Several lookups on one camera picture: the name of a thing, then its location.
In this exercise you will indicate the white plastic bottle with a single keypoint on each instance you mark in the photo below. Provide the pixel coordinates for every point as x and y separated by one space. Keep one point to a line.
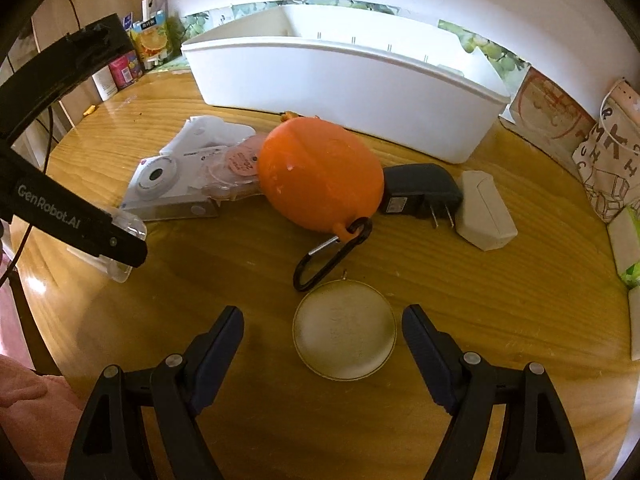
105 85

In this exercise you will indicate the green grape print paper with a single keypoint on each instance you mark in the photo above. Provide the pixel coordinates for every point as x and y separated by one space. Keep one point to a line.
480 40

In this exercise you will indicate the orange silicone case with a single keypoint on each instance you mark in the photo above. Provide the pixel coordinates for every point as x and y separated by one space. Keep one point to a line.
320 175

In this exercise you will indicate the beige wedge-shaped box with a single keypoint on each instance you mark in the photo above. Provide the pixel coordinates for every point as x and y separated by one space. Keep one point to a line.
487 215

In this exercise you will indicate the white instant camera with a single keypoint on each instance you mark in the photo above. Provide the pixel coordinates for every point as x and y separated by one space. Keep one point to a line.
160 182

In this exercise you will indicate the pink dotted box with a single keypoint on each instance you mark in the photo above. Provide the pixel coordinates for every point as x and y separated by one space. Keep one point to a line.
630 100

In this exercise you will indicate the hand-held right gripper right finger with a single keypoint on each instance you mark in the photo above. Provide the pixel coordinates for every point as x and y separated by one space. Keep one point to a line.
425 355

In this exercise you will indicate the black power adapter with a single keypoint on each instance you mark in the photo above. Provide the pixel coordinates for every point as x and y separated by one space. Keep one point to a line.
415 190

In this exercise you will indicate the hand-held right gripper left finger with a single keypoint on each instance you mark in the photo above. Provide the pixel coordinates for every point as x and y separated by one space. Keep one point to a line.
220 355

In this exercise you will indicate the small orange paper scrap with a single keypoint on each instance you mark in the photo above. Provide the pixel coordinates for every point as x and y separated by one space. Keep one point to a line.
90 109

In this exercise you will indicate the printed canvas tote bag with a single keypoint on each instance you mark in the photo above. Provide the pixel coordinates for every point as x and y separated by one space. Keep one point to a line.
610 175

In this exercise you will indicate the white plastic storage bin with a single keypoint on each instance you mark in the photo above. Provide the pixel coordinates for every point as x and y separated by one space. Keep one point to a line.
325 85

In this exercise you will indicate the green tissue pack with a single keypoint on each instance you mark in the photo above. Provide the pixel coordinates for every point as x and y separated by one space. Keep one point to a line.
627 240

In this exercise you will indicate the pink fleece garment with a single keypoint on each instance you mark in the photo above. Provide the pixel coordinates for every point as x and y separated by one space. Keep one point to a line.
30 410

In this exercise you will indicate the white tube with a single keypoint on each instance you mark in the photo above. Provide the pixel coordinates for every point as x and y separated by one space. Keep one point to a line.
152 7

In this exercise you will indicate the brown drawn paper card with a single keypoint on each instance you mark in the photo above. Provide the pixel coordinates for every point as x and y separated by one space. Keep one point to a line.
550 110

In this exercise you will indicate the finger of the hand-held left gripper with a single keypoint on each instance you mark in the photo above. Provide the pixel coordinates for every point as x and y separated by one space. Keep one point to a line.
117 242
75 55

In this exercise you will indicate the round cream compact tin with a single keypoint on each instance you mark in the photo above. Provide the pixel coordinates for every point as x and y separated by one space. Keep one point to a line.
345 330

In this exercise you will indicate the orange braided charm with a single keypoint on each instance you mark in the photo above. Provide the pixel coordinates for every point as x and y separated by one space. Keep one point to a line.
290 117

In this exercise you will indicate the pink label clear tape dispenser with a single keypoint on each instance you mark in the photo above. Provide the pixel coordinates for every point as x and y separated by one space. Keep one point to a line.
235 165

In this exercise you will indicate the pink printed pack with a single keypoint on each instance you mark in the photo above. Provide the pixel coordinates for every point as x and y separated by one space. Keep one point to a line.
125 71

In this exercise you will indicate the black carabiner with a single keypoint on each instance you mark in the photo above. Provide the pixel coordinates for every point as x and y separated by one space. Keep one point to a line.
298 272

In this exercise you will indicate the small clear bead box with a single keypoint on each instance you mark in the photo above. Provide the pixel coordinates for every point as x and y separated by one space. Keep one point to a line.
120 272

